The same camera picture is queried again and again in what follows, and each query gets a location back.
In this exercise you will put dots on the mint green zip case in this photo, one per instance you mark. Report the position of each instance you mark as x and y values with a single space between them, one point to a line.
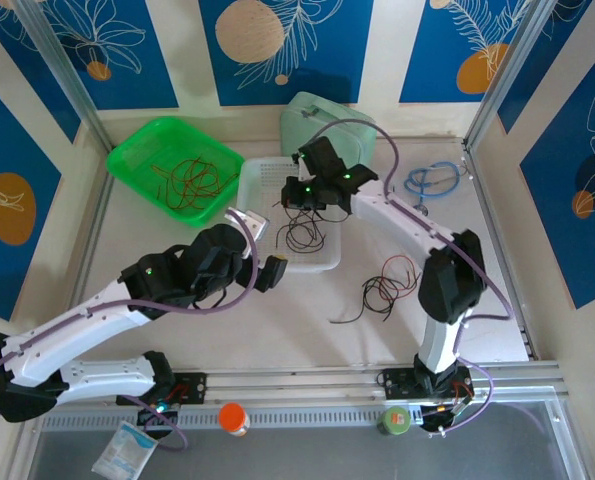
297 125

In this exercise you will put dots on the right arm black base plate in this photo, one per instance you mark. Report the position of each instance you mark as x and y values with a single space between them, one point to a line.
397 384

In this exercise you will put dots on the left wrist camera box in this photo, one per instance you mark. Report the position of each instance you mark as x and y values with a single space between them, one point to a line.
258 222

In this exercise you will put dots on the aluminium table side rail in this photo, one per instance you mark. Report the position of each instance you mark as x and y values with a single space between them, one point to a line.
483 200

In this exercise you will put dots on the white perforated plastic basket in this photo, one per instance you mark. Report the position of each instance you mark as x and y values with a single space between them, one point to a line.
262 175

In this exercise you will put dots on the aluminium rail frame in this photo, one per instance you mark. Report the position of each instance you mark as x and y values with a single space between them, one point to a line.
302 385

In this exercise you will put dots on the blue stethoscope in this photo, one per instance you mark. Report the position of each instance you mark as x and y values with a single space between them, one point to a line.
429 172

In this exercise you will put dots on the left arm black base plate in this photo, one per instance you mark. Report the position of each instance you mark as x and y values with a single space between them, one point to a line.
192 387

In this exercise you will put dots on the white and blue packet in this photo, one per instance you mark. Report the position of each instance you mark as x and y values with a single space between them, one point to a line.
124 450

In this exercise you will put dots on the jar with orange lid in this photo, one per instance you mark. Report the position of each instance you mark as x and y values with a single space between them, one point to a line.
234 417

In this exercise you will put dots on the jar with green lid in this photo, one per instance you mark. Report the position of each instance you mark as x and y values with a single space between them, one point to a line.
393 420

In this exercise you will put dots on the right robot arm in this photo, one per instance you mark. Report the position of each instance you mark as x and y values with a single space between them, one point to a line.
402 215

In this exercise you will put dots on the aluminium corner post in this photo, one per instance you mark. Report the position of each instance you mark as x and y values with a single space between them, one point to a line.
62 65
507 65

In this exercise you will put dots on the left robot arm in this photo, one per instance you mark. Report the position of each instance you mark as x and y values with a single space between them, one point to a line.
67 330

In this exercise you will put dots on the green plastic basket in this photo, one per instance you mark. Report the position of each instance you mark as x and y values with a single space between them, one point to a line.
142 150

